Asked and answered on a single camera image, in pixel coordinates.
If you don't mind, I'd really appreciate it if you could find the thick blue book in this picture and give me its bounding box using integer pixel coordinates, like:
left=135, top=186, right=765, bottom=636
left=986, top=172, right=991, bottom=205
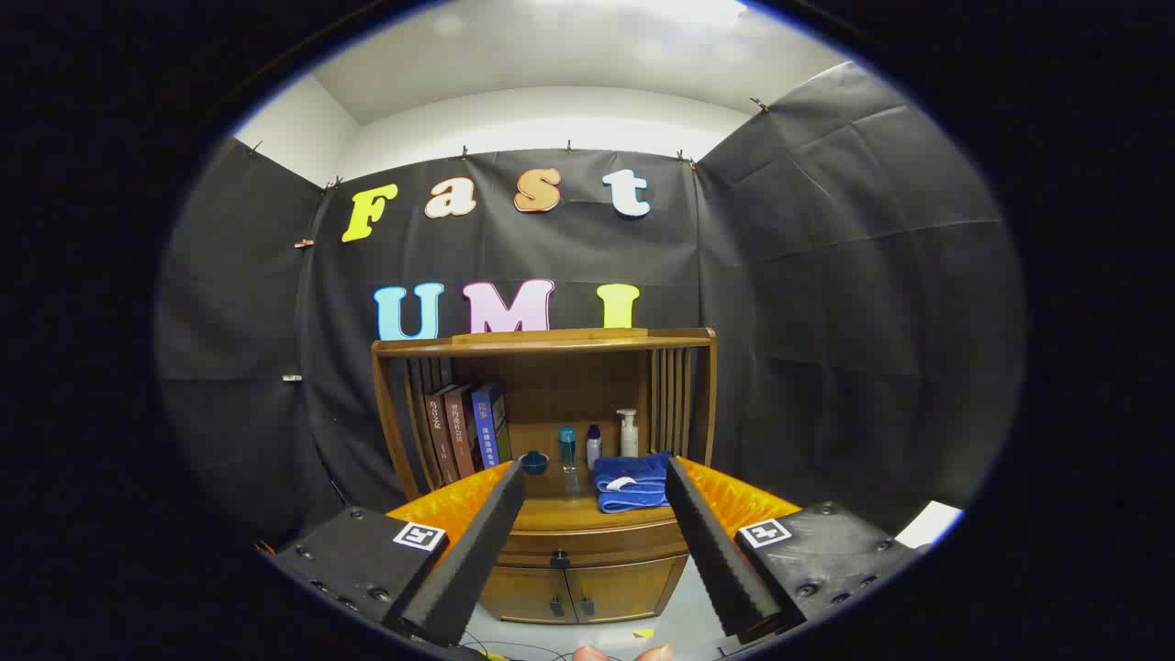
left=471, top=383, right=511, bottom=471

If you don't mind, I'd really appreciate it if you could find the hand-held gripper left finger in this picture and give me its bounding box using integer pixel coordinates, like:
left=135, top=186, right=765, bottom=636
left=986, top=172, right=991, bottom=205
left=273, top=459, right=529, bottom=648

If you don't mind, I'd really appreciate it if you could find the thin black floor cable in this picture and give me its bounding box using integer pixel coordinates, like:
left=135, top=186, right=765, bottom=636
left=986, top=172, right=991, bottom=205
left=464, top=633, right=570, bottom=661

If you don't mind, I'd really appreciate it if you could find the folded blue towel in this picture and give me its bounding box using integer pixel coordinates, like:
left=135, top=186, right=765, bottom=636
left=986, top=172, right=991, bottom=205
left=593, top=453, right=676, bottom=513

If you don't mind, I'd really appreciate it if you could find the wooden cabinet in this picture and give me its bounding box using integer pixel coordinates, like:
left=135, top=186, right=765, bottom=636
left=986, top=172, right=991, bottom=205
left=371, top=328, right=718, bottom=625

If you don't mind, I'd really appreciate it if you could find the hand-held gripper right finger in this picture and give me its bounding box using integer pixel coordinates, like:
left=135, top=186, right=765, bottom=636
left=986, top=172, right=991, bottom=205
left=663, top=455, right=923, bottom=644

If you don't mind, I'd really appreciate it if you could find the wooden countertop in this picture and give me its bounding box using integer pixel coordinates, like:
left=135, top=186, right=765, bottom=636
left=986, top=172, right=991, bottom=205
left=500, top=450, right=685, bottom=533

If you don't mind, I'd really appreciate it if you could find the wooden drawer with black knob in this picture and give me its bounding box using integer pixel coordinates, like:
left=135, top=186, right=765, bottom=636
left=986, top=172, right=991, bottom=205
left=500, top=525, right=689, bottom=570

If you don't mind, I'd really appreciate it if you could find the wooden cabinet door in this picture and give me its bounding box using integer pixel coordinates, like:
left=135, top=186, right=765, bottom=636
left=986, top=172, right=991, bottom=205
left=569, top=555, right=688, bottom=623
left=480, top=567, right=575, bottom=625

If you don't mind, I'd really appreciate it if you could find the dark brown book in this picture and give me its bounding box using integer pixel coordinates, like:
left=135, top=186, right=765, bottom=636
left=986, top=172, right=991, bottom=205
left=425, top=390, right=460, bottom=486

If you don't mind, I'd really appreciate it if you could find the row of black backdrop clips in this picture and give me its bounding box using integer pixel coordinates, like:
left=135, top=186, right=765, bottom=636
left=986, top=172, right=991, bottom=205
left=246, top=96, right=772, bottom=192

